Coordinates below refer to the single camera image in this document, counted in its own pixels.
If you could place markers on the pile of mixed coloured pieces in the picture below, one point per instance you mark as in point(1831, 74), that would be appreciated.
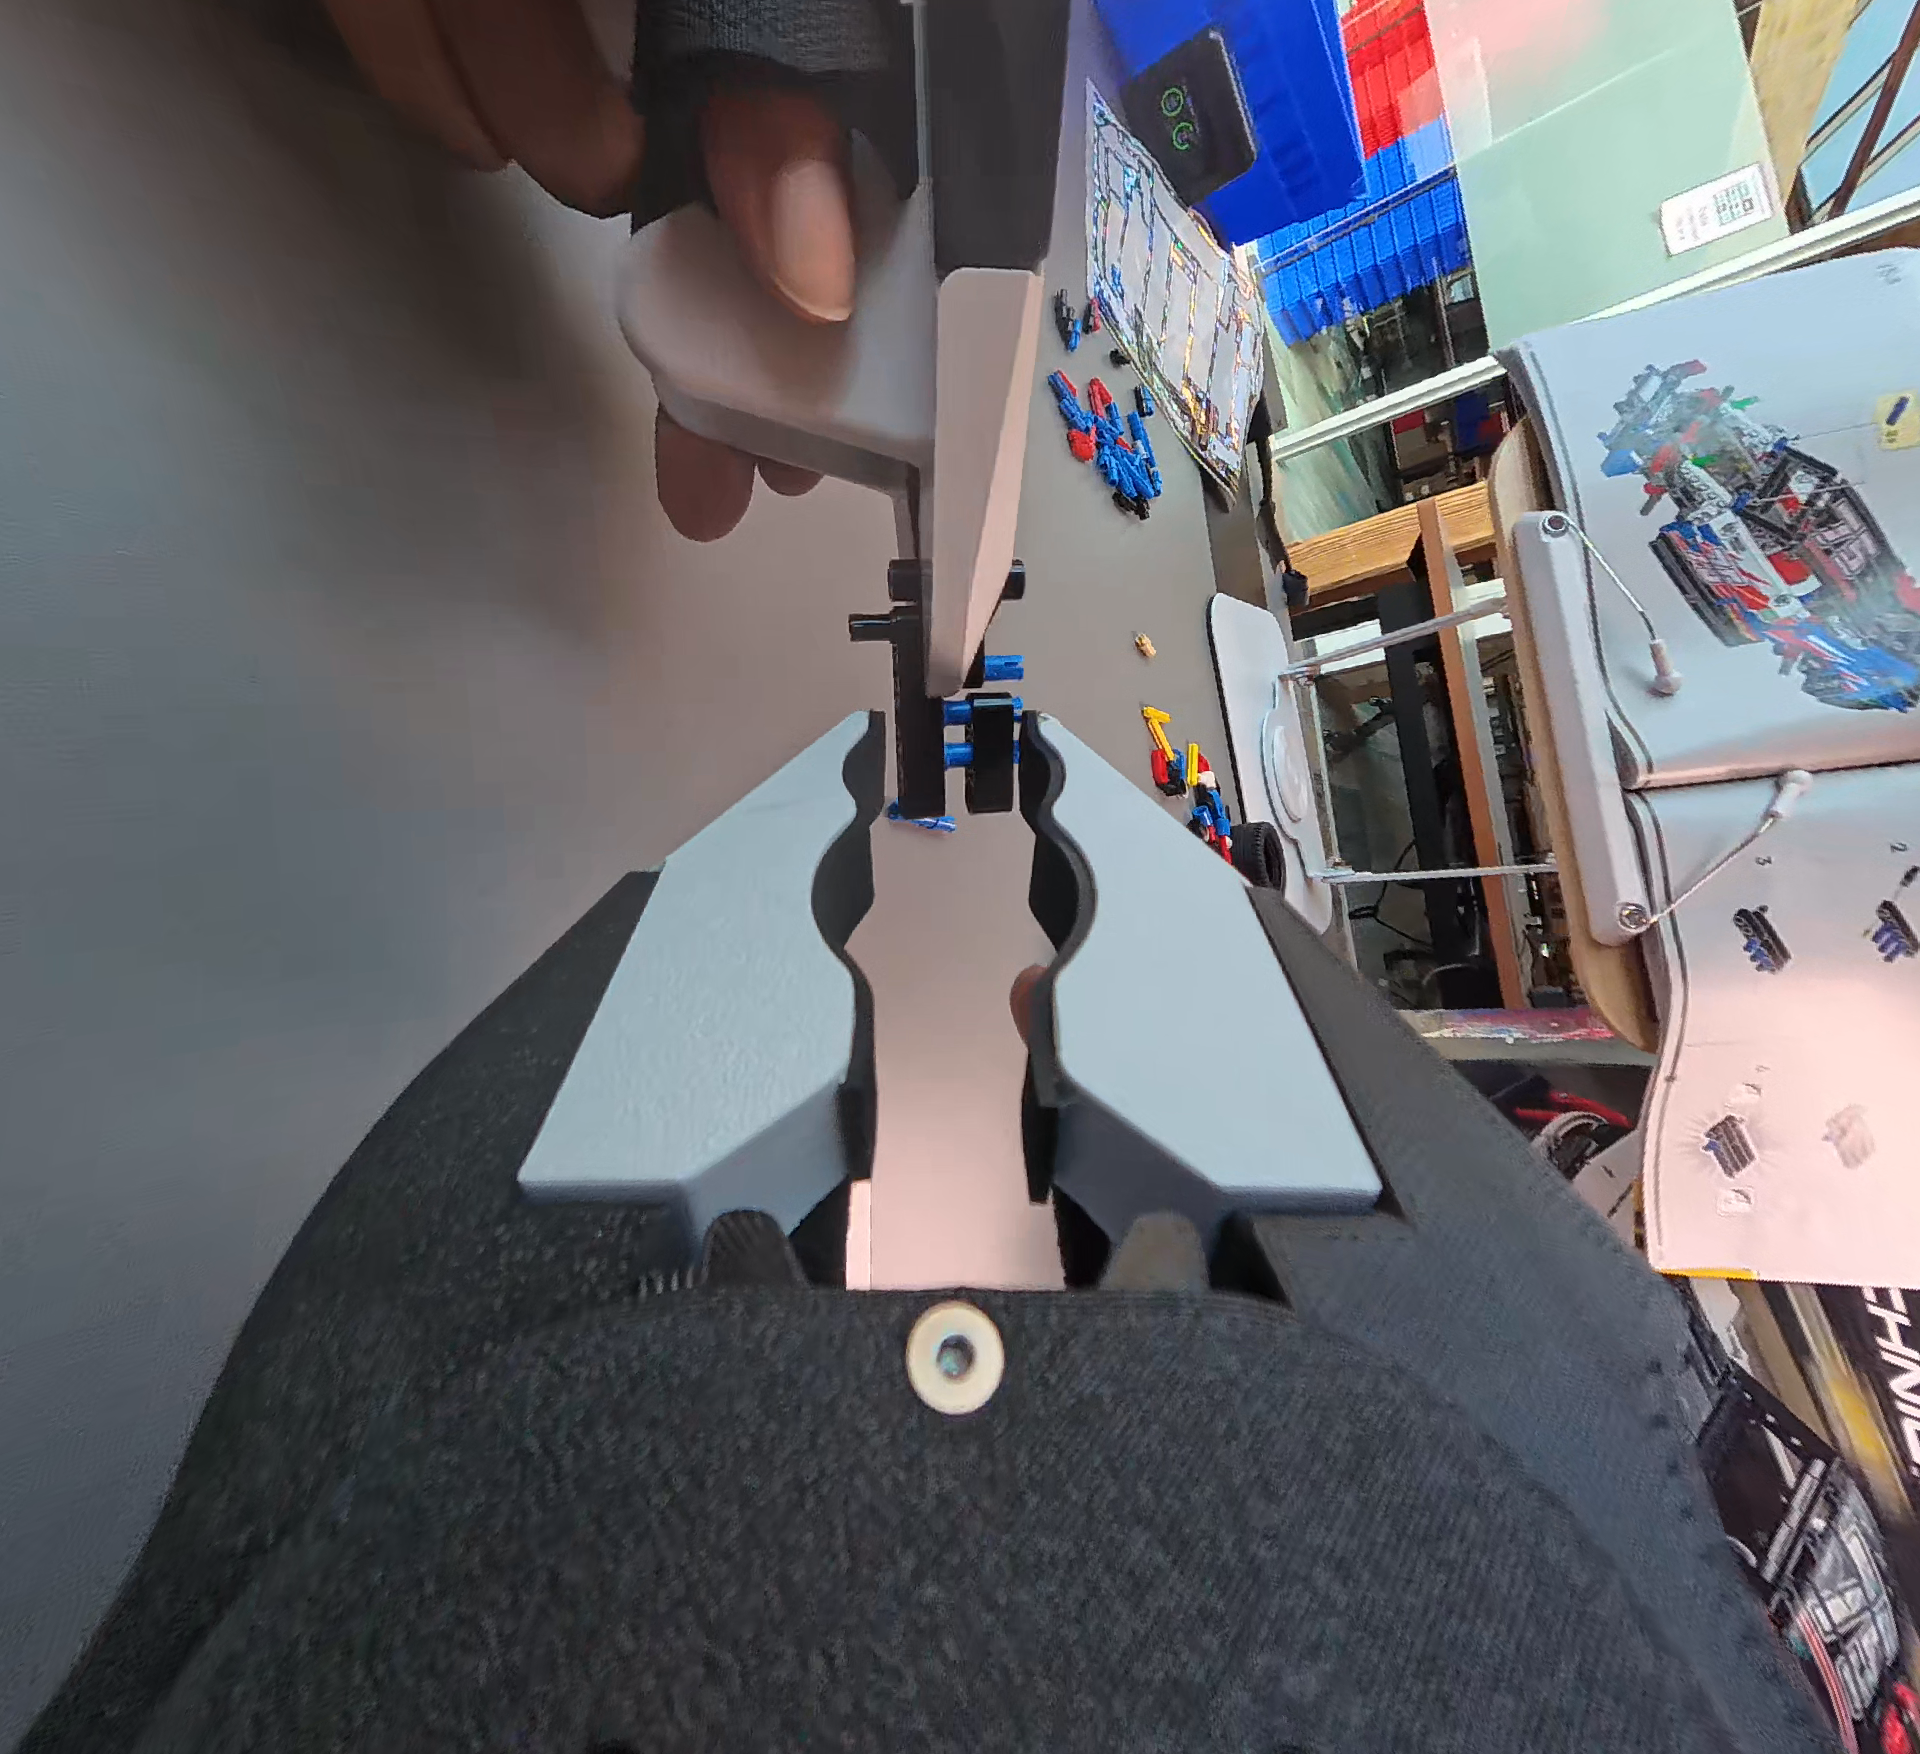
point(1201, 802)

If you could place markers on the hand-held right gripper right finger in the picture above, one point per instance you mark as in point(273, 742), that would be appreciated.
point(1215, 1035)

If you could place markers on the building instruction booklet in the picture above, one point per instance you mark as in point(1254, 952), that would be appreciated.
point(1769, 1035)

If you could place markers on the person's right hand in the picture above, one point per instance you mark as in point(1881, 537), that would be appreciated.
point(1029, 1004)

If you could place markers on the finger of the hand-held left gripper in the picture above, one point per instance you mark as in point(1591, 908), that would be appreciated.
point(983, 434)

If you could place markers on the black toy tyre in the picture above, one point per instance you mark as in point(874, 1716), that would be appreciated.
point(1261, 854)

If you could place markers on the grey desk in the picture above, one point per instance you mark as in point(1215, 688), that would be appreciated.
point(376, 735)

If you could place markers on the white paper notice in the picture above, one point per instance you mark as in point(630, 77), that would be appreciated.
point(1716, 211)

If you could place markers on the black beam with blue pins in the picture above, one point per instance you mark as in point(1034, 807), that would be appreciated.
point(917, 748)

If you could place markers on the silver sticker sheet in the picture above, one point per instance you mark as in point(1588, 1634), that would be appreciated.
point(1184, 316)

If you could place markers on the shelf of red blue bins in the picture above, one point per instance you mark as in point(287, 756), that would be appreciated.
point(1395, 134)

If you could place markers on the wooden table leg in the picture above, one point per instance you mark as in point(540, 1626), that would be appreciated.
point(1449, 735)

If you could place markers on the small black box device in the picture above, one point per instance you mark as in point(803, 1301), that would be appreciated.
point(1191, 119)

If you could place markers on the pile of blue red pins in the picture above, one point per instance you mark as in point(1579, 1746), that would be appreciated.
point(1109, 434)

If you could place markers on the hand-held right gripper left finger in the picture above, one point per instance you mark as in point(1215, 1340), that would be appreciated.
point(703, 1035)

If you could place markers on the black toy car box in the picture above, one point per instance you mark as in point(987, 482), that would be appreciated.
point(1845, 1559)

